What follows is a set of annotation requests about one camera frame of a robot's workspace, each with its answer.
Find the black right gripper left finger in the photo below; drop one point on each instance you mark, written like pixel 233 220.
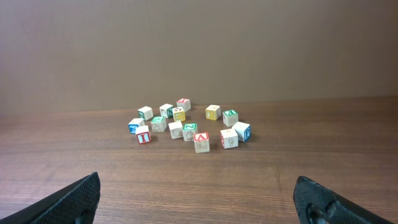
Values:
pixel 75 203

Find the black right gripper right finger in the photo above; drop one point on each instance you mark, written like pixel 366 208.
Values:
pixel 315 203

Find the blue rim wooden block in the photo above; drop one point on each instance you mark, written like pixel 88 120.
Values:
pixel 134 123

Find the red A top block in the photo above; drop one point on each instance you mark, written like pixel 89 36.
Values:
pixel 201 142

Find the green Z top block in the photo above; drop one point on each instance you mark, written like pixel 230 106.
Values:
pixel 189 129

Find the red I wooden block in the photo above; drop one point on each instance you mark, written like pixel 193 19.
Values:
pixel 143 134

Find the blue P wooden block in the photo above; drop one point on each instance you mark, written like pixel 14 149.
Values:
pixel 243 130

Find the red rim picture block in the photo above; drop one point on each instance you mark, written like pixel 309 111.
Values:
pixel 229 138

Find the green letter block far left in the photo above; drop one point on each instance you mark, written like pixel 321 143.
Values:
pixel 146 113

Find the green V top block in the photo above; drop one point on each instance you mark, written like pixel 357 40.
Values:
pixel 158 124

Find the green E top block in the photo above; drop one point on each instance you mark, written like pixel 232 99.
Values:
pixel 230 117

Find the snail picture wooden block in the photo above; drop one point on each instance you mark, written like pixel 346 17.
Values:
pixel 176 130

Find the green N side block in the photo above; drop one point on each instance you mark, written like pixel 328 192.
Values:
pixel 166 110

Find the yellow rim picture block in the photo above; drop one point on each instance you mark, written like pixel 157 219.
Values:
pixel 178 114

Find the yellow letter block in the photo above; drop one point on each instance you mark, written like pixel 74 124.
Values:
pixel 213 112

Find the red X top block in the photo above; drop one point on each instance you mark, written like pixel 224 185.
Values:
pixel 184 103

